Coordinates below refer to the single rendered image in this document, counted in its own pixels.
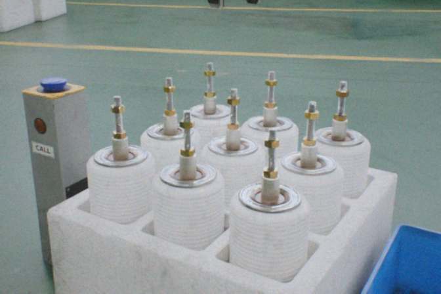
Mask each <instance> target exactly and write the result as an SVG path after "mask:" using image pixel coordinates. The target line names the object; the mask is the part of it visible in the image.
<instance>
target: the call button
mask: <svg viewBox="0 0 441 294"><path fill-rule="evenodd" d="M40 84H41V87H43V90H45V91H60V90H62V89H64V86H65V85H67V83H66V78H64V77H46V78H43V79H42V80H41V81H40Z"/></svg>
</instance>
